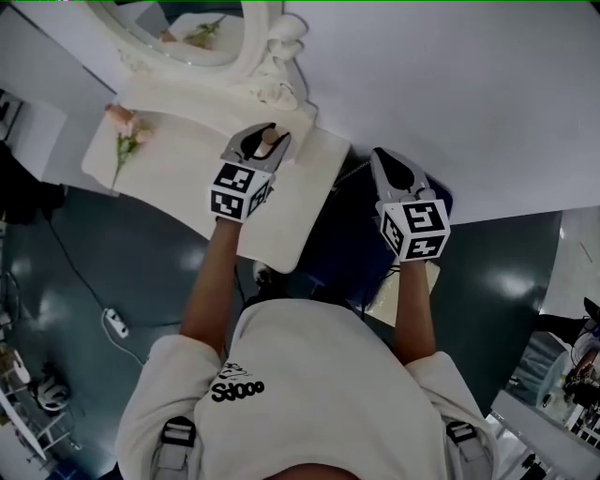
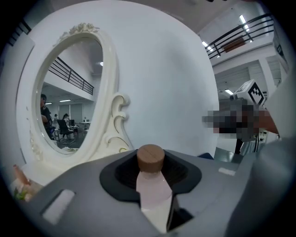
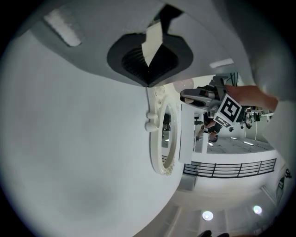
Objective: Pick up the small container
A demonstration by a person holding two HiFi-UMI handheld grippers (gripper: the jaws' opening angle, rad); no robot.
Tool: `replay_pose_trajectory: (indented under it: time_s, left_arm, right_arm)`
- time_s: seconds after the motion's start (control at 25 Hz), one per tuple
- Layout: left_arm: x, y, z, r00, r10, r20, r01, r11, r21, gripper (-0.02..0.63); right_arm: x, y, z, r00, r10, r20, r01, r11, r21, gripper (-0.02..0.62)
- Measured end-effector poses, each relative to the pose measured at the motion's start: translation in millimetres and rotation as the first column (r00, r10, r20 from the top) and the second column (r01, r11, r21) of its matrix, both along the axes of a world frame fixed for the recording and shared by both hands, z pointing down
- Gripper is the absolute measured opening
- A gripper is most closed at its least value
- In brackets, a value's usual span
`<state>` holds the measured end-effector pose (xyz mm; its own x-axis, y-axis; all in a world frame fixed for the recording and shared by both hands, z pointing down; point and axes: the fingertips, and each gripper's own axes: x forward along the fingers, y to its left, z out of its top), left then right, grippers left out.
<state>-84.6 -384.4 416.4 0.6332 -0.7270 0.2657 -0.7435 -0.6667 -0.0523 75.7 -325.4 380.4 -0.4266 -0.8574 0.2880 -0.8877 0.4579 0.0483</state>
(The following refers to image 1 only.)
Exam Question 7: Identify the pink artificial flower stem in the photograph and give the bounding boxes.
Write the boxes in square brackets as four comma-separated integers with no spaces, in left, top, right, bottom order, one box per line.
[103,102,155,192]

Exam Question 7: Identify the white dressing table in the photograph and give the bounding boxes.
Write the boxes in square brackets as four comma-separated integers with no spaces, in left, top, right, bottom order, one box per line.
[81,0,353,276]

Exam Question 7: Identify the white shelf unit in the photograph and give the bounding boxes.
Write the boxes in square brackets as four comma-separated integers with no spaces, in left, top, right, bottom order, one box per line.
[488,387,600,480]

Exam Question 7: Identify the oval white-framed mirror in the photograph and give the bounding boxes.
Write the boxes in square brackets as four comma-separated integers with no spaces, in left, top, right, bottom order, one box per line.
[98,0,246,68]

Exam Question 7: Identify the cream stool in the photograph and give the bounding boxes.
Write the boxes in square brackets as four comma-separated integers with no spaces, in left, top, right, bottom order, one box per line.
[364,261,442,329]

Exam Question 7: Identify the person's cream shirt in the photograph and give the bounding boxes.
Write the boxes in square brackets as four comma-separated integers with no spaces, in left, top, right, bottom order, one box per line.
[113,298,499,480]

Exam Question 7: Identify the person's left forearm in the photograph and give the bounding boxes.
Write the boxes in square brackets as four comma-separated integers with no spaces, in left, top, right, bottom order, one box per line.
[178,217,241,365]

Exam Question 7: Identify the blue upholstered chair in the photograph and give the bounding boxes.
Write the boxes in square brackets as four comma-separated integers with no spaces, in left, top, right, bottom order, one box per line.
[298,161,455,304]

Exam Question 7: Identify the black bag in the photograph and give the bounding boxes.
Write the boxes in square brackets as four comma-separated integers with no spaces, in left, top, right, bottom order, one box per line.
[0,139,68,224]

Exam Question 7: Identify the left grey harness strap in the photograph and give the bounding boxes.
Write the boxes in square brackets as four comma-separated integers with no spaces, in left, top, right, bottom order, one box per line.
[156,415,199,473]

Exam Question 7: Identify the small pink object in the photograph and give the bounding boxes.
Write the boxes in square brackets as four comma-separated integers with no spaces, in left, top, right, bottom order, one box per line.
[254,127,281,159]

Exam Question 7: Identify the right grey harness strap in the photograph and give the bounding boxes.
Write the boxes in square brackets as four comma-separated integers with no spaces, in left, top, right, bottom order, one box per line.
[444,419,494,466]

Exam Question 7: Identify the white power strip cable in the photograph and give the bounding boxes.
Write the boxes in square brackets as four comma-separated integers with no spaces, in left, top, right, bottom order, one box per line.
[103,322,147,366]

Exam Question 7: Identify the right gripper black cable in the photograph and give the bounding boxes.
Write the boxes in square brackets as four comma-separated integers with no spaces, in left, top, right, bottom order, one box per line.
[359,263,400,323]

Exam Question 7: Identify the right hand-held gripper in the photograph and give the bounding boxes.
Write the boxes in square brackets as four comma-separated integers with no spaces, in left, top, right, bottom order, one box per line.
[370,146,453,263]

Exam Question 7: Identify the white helmet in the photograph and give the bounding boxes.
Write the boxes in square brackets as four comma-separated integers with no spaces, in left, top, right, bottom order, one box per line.
[34,373,72,413]

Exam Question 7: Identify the black floor cable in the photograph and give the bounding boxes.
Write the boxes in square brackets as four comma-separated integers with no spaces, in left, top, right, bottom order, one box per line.
[44,217,184,328]

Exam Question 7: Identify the person's right forearm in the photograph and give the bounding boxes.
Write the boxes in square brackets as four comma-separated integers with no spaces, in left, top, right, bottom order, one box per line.
[391,260,438,366]

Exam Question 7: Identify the grey harness strap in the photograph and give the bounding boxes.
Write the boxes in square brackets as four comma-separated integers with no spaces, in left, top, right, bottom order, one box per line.
[444,419,494,466]
[156,415,199,473]

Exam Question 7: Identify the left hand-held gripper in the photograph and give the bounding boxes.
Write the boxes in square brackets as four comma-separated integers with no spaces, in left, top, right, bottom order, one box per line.
[207,122,293,223]

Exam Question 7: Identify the white power strip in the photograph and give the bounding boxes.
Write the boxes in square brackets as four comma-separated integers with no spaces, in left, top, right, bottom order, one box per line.
[102,307,130,339]

